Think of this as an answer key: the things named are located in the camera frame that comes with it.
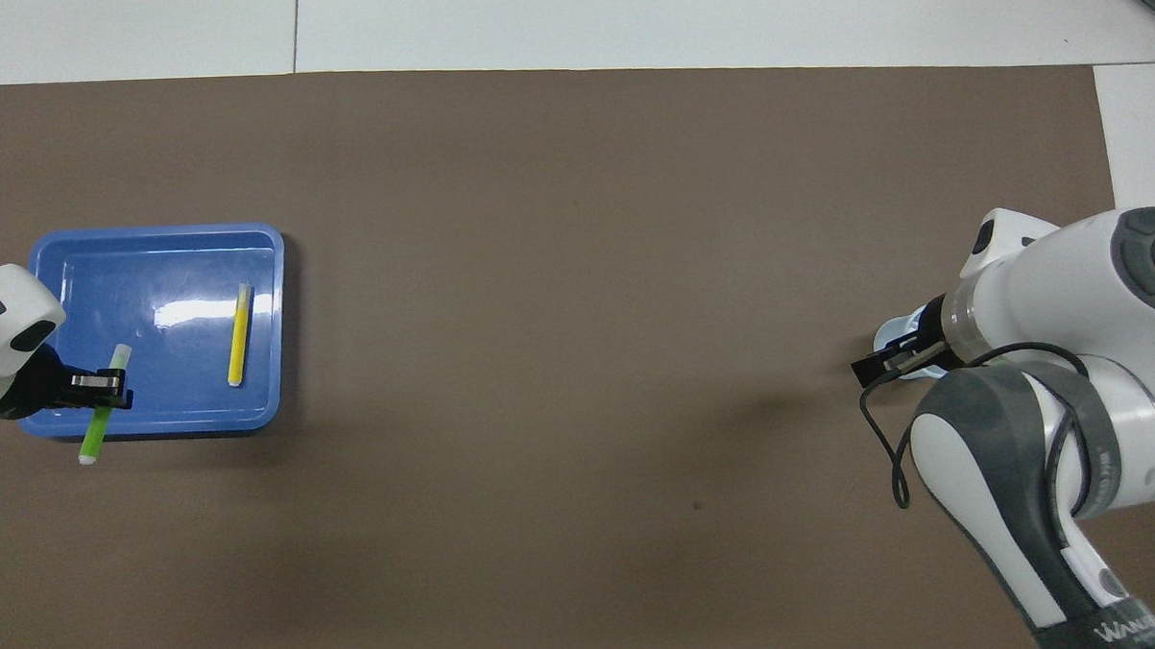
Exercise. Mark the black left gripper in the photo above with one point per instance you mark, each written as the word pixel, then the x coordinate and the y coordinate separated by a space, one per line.
pixel 32 387

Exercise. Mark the translucent light blue pen cup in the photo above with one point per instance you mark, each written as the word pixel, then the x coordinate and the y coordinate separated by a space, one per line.
pixel 895 337

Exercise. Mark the yellow pen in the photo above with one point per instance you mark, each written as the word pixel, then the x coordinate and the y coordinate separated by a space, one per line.
pixel 240 341

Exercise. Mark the blue plastic tray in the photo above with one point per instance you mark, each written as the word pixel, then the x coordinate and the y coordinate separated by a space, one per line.
pixel 176 377

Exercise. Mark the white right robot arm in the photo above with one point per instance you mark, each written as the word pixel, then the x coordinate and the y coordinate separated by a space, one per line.
pixel 1066 288

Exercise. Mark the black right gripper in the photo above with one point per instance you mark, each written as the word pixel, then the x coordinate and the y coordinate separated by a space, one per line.
pixel 943 336

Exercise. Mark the green pen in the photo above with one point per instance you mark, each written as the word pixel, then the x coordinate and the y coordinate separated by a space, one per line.
pixel 94 437

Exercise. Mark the brown table mat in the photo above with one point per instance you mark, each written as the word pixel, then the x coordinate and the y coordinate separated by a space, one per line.
pixel 548 575

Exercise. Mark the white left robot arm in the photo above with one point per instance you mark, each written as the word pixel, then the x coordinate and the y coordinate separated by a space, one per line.
pixel 1 316

